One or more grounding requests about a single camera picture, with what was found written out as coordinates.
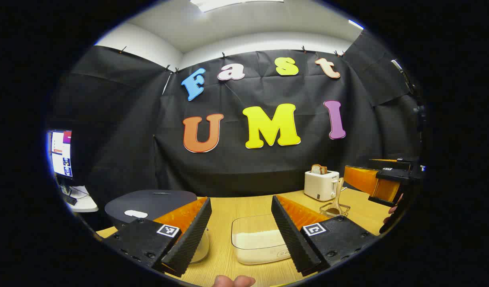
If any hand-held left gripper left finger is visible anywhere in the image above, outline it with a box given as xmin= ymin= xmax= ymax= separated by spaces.
xmin=103 ymin=197 xmax=212 ymax=278

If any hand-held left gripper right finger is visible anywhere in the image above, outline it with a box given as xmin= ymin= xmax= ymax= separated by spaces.
xmin=271 ymin=195 xmax=379 ymax=276

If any wooden spoon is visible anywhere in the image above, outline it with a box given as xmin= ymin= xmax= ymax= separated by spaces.
xmin=327 ymin=177 xmax=345 ymax=216

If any clear plastic rice container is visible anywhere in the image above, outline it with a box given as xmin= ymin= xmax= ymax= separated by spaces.
xmin=231 ymin=214 xmax=293 ymax=265

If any black rice cooker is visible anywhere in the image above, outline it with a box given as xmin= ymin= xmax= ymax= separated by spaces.
xmin=105 ymin=190 xmax=210 ymax=264

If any white toaster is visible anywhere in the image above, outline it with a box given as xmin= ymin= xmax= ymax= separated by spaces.
xmin=304 ymin=170 xmax=340 ymax=202

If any white side desk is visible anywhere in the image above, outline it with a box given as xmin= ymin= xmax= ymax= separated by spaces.
xmin=63 ymin=185 xmax=99 ymax=213

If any computer monitor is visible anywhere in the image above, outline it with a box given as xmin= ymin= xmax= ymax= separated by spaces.
xmin=49 ymin=130 xmax=73 ymax=179

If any ceiling light panel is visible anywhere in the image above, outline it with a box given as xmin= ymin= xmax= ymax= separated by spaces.
xmin=190 ymin=0 xmax=285 ymax=12

